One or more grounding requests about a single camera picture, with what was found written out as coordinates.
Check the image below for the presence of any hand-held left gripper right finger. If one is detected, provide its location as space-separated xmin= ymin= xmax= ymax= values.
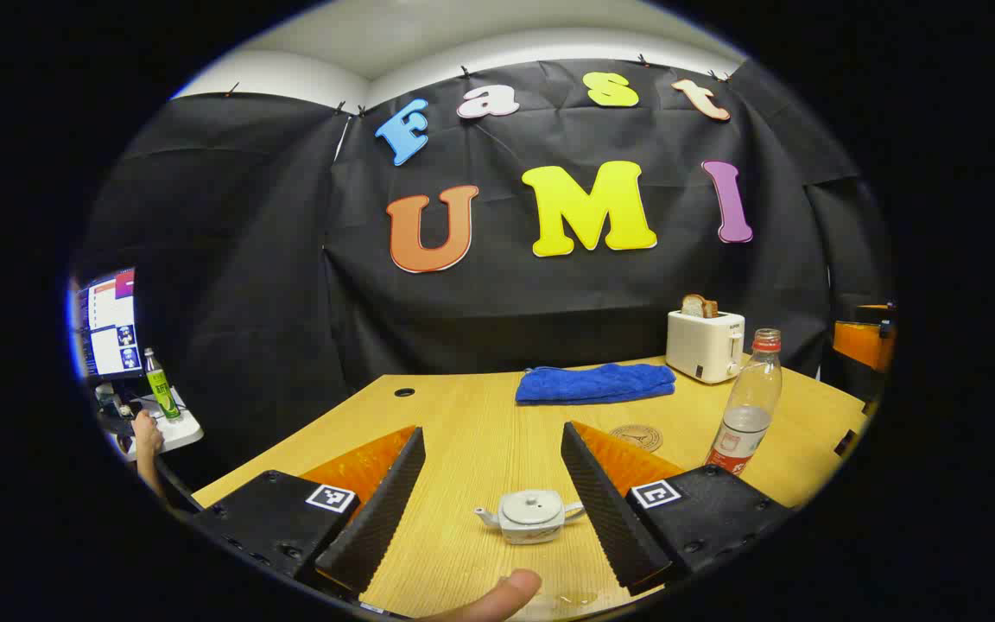
xmin=561 ymin=421 xmax=796 ymax=597

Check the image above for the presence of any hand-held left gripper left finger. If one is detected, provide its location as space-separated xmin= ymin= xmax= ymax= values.
xmin=191 ymin=425 xmax=427 ymax=601

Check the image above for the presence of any round wooden coaster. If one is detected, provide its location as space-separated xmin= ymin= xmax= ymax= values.
xmin=609 ymin=424 xmax=664 ymax=454

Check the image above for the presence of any clear plastic water bottle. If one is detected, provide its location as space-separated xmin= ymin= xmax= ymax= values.
xmin=705 ymin=328 xmax=783 ymax=476

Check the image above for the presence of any green drink bottle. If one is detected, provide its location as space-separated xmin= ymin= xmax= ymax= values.
xmin=143 ymin=347 xmax=181 ymax=422

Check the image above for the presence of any blue folded towel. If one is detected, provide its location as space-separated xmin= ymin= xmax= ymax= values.
xmin=515 ymin=363 xmax=677 ymax=405

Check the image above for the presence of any white toaster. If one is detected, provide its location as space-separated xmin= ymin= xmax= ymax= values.
xmin=665 ymin=309 xmax=746 ymax=384

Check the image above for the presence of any white side table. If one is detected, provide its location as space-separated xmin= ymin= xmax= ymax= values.
xmin=113 ymin=393 xmax=205 ymax=459

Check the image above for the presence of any black backdrop cloth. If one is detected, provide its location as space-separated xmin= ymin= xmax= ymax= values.
xmin=74 ymin=59 xmax=896 ymax=493

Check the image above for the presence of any computer monitor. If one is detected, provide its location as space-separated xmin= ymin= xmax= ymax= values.
xmin=73 ymin=268 xmax=140 ymax=381

